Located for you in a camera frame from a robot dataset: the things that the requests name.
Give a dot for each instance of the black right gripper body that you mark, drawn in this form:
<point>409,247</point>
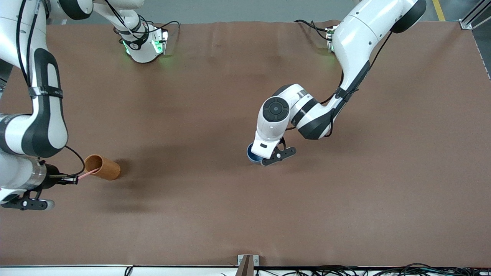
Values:
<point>51,179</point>

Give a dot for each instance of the pink chopstick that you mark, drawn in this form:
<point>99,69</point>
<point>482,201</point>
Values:
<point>88,173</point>

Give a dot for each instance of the blue cup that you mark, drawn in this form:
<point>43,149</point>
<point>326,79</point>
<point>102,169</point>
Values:
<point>251,155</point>

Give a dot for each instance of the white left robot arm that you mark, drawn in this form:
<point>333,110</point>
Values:
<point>353,42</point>

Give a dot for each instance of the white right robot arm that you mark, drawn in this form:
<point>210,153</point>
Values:
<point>46,126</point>

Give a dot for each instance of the brown wooden cup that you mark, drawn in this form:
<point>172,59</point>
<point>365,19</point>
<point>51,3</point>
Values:
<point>109,170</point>

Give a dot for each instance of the brown table mat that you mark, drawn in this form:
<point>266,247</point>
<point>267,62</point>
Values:
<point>245,214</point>

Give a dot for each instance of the grey metal bracket plate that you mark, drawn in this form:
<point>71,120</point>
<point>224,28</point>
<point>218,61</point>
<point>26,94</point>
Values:
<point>240,260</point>

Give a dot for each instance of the aluminium frame profile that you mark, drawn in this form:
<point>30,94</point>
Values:
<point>472,17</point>

